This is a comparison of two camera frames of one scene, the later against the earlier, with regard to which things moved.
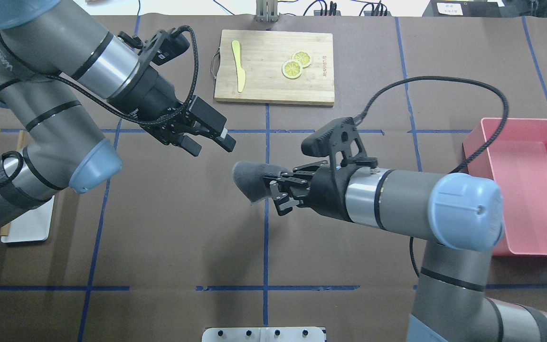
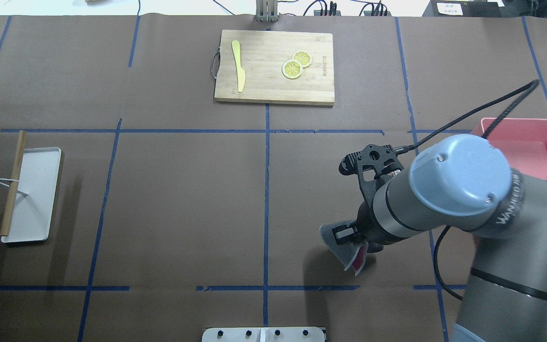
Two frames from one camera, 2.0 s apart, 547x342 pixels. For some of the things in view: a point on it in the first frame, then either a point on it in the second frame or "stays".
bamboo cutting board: (262, 54) stays
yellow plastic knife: (240, 72) stays
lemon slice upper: (304, 57) stays
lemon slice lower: (292, 69) stays
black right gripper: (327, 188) → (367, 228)
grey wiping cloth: (249, 177) → (352, 253)
